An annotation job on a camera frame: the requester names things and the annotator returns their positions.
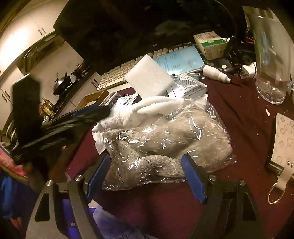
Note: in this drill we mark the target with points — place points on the pink patterned cloth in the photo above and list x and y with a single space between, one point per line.
9 164

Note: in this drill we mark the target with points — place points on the grey striped packet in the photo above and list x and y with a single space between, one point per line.
109 98

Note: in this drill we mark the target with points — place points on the white wall cabinet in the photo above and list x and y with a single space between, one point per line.
23 39

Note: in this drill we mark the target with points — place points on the cluster of condiment bottles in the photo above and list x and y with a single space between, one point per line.
47 108

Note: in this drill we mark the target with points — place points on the brown cardboard box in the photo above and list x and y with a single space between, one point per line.
91 98

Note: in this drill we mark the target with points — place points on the white knit gloves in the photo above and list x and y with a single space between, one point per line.
156 105

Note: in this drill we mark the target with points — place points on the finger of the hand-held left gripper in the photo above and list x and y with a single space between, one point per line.
57 139
91 113

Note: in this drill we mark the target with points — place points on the steel range hood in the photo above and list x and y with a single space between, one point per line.
39 52

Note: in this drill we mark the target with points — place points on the green and white carton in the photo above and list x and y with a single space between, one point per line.
211 46

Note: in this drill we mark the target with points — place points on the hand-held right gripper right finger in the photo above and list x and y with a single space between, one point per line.
193 179

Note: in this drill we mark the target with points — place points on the steel cooking pot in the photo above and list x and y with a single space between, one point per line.
80 69

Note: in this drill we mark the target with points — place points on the translucent plastic bag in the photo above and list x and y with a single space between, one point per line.
112 224

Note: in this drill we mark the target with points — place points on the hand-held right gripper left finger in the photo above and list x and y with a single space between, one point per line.
99 174

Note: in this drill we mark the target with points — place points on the small white bottle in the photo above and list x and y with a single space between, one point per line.
216 73

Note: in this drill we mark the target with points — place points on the crumpled white wrapper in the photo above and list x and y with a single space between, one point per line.
100 142

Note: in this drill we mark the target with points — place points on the white base cabinet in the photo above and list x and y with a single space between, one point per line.
90 80

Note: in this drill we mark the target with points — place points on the clear bag of grey gloves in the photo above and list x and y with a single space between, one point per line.
160 142

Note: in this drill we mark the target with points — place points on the person's blue garment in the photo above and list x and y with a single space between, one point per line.
10 197

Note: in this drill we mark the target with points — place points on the white patterned notebook case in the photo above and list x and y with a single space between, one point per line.
283 142

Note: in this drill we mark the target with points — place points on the black monitor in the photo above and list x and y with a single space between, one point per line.
126 29

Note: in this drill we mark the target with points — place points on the dark wok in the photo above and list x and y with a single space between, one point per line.
60 83

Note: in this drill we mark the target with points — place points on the white black-printed sachet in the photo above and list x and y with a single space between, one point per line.
127 99
193 86

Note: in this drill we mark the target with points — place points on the light blue booklet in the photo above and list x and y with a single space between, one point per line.
181 59

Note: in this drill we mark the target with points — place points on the dark red tablecloth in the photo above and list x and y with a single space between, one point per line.
241 128

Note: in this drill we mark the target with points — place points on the white charger plug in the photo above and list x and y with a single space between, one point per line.
249 70

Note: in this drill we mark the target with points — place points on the flat black device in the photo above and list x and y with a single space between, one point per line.
221 65

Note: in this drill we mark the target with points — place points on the white foam block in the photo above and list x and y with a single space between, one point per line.
149 75

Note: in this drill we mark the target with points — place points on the white keyboard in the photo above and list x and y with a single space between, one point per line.
114 73

